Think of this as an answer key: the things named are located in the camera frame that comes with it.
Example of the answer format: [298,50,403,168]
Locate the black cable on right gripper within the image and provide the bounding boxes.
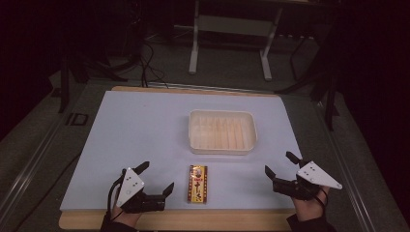
[308,189,329,211]

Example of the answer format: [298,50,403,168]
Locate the light blue table mat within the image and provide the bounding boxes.
[60,90,304,212]

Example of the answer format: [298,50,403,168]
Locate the white metal table frame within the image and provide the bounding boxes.
[188,0,284,82]

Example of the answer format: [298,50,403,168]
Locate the person's left hand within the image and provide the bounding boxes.
[110,204,143,226]

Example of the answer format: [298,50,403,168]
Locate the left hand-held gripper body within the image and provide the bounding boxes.
[115,166,167,215]

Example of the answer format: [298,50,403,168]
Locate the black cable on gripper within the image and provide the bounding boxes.
[308,189,329,211]
[106,175,125,223]

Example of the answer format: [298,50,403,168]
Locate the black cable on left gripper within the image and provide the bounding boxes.
[106,175,125,223]

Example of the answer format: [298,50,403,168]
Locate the yellow and red packet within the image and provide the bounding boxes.
[187,164,209,205]

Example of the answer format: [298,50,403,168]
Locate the black metal stand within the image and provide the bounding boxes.
[275,35,341,131]

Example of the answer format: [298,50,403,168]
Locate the person's right hand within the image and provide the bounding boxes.
[291,186,331,222]

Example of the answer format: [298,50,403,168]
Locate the black floor cables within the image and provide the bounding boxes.
[127,18,170,90]

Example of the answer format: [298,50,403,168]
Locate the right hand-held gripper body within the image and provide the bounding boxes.
[272,160,343,201]

